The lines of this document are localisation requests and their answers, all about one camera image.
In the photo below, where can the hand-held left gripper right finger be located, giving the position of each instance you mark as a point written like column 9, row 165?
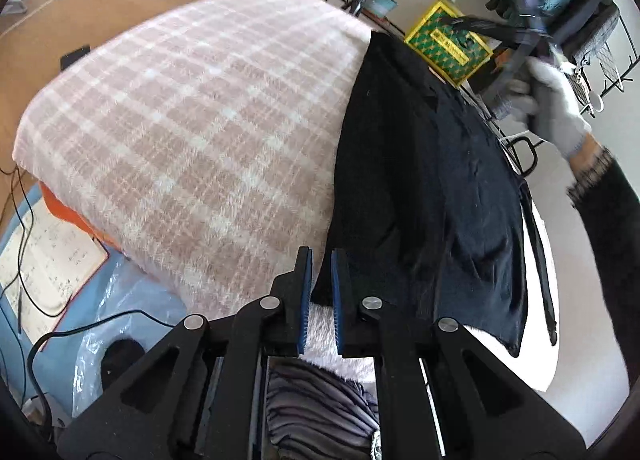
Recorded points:
column 337, row 300

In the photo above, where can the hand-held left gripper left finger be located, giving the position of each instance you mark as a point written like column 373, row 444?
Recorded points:
column 303, row 300

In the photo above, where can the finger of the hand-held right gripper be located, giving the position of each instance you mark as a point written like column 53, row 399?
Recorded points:
column 470, row 24

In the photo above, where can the black pants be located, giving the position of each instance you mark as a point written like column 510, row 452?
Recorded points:
column 400, row 180

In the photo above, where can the person's right forearm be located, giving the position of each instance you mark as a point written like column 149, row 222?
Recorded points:
column 615, row 240

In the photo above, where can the person's right hand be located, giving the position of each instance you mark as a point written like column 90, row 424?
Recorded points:
column 555, row 105

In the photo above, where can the yellow crate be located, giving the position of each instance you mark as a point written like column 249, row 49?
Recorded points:
column 445, row 45

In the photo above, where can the grey plaid coat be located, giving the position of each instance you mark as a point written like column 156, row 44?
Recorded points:
column 600, row 40

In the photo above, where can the black blazer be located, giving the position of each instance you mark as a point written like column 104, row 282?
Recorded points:
column 595, row 0

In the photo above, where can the grey striped garment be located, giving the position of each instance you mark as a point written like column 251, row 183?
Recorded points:
column 320, row 410

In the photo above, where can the clear plastic bag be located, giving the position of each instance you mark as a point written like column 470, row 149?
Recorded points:
column 145, row 290

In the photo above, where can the pink plaid blanket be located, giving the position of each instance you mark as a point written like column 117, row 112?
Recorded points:
column 200, row 140

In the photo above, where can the white printed paper sheet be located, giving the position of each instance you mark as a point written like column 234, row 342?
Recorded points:
column 55, row 260

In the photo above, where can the light blue sheet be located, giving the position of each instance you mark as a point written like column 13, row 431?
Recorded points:
column 55, row 355

